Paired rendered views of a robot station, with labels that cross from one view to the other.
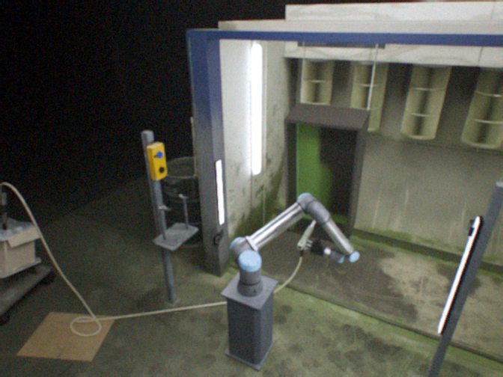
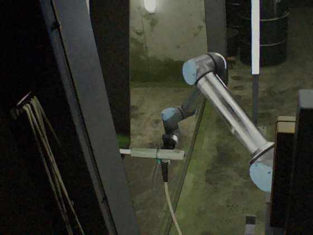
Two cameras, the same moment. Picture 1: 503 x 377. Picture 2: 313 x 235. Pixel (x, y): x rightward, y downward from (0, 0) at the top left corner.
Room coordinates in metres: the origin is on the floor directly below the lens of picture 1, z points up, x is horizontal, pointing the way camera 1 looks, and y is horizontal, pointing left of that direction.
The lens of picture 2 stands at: (2.66, 1.16, 1.94)
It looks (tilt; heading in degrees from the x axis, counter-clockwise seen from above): 33 degrees down; 261
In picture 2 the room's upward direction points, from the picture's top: 8 degrees counter-clockwise
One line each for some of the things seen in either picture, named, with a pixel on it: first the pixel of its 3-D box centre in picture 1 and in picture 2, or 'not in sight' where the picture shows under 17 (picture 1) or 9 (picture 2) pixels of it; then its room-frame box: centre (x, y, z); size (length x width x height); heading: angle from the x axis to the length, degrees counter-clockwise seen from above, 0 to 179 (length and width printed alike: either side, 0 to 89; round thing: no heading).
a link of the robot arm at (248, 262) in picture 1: (249, 265); not in sight; (1.85, 0.02, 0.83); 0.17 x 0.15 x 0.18; 19
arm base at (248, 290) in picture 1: (250, 282); not in sight; (1.84, 0.01, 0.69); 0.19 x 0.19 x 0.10
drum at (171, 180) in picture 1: (189, 201); not in sight; (3.47, 0.73, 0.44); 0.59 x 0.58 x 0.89; 43
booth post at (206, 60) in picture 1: (211, 170); (93, 212); (2.77, 0.35, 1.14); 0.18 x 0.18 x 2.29; 62
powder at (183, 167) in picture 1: (186, 167); not in sight; (3.47, 0.73, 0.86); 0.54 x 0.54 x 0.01
